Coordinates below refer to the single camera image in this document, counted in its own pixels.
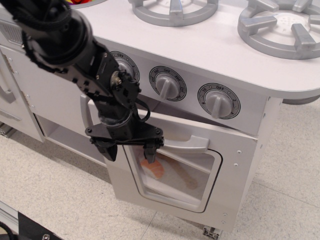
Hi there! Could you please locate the orange salmon sushi toy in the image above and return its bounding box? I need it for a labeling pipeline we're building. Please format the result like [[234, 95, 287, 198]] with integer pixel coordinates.
[[140, 159, 165, 180]]

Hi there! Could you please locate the right grey knob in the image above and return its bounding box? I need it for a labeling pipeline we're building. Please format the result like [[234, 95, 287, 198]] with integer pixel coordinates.
[[197, 83, 241, 120]]

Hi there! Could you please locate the wooden spatula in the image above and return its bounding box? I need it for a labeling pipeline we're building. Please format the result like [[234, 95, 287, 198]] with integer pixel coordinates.
[[157, 153, 198, 190]]

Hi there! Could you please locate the left grey knob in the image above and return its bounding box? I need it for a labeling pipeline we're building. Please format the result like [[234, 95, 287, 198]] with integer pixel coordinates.
[[110, 51, 140, 83]]

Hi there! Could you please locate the middle grey knob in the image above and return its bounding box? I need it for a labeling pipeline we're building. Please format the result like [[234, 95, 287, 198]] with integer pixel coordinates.
[[149, 66, 187, 102]]

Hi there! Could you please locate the white oven door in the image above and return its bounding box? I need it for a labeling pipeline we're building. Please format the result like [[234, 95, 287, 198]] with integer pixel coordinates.
[[84, 98, 258, 235]]

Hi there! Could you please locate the far left grey handle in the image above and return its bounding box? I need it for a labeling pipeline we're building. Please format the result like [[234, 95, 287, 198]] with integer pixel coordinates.
[[0, 52, 16, 104]]

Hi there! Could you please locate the black cable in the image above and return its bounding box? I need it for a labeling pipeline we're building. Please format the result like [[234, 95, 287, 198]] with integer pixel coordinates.
[[133, 98, 151, 123]]

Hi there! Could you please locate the grey oven door handle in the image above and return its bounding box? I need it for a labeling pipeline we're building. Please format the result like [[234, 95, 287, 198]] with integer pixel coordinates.
[[158, 135, 210, 154]]

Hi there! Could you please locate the left grey stove burner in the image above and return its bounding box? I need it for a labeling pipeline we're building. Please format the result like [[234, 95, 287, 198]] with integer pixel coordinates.
[[129, 0, 219, 27]]

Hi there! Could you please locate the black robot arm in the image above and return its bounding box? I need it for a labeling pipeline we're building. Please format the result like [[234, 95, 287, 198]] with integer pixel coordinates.
[[1, 0, 164, 163]]

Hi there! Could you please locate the right grey stove burner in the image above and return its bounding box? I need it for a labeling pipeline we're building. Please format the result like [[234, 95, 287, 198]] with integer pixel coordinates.
[[237, 0, 320, 60]]

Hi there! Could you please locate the grey cabinet door handle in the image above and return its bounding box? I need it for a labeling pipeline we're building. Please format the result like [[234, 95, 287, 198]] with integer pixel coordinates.
[[80, 94, 93, 128]]

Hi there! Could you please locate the grey stove burner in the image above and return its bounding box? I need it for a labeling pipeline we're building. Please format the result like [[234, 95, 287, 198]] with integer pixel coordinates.
[[237, 0, 320, 60], [129, 0, 219, 27]]

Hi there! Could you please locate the white cabinet door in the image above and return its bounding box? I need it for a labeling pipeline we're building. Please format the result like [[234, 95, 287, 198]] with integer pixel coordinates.
[[0, 46, 100, 144]]

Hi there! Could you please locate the white toy kitchen body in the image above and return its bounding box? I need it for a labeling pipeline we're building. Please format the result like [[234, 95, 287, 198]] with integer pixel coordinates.
[[0, 0, 320, 240]]

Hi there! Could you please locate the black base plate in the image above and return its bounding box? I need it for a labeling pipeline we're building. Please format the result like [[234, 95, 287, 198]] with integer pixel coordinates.
[[0, 212, 63, 240]]

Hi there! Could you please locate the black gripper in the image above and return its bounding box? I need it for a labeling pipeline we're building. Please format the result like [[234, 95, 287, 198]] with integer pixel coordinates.
[[85, 110, 164, 164]]

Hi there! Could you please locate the grey knob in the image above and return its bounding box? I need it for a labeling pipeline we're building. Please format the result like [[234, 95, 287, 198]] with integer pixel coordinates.
[[197, 83, 241, 120], [110, 51, 140, 83], [149, 66, 187, 102]]

